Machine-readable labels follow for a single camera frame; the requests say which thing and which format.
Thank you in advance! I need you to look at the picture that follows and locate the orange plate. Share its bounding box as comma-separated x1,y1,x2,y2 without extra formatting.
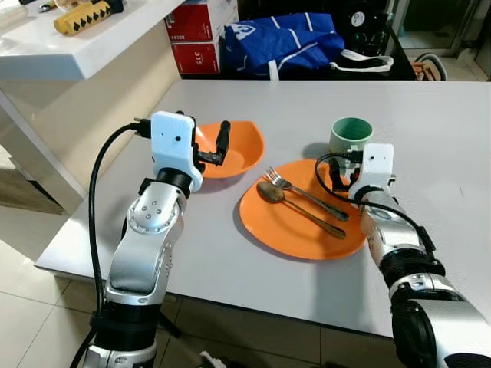
239,159,369,261

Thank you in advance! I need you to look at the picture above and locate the small white floor object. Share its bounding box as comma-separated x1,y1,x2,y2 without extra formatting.
201,351,228,368

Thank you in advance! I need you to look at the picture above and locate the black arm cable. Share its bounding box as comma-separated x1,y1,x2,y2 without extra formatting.
69,119,154,368
315,152,438,258

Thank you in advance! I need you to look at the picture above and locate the white fabric strap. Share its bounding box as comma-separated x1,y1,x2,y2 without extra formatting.
330,48,396,74

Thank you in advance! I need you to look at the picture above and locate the white table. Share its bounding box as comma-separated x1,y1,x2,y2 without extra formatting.
35,79,491,338

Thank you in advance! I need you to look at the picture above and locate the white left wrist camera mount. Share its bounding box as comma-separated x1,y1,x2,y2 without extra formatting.
150,111,205,192

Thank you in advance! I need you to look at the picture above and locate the metal fork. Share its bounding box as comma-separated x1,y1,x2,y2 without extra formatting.
265,167,351,223

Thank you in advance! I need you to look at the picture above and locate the green cup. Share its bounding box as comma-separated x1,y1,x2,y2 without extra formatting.
330,117,374,160

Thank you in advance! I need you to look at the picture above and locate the brown wooden stool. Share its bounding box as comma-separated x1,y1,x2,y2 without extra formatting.
410,52,450,82

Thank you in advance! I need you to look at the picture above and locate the black bag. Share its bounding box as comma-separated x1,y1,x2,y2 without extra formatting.
338,0,400,58

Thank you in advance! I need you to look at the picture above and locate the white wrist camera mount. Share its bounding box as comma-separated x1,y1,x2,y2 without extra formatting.
349,143,395,202
150,111,205,192

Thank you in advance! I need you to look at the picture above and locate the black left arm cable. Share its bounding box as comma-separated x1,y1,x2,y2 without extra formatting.
69,119,154,368

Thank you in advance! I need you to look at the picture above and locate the blue fabric bag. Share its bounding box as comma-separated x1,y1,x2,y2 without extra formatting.
221,11,346,77

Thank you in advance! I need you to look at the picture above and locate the red cardboard box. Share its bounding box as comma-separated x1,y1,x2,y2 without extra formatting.
163,0,239,43
170,38,223,75

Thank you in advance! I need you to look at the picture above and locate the white counter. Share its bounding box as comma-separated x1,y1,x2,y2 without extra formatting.
0,0,189,215

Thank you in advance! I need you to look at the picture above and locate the metal spoon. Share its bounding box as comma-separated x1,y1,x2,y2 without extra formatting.
256,181,347,240

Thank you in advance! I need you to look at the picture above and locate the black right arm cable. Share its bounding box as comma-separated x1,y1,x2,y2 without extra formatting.
315,152,438,258

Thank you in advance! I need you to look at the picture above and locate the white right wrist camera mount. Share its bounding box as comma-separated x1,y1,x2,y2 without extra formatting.
349,143,395,202

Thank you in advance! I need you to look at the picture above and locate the orange plastic bowl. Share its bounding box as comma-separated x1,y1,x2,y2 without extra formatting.
192,120,265,179

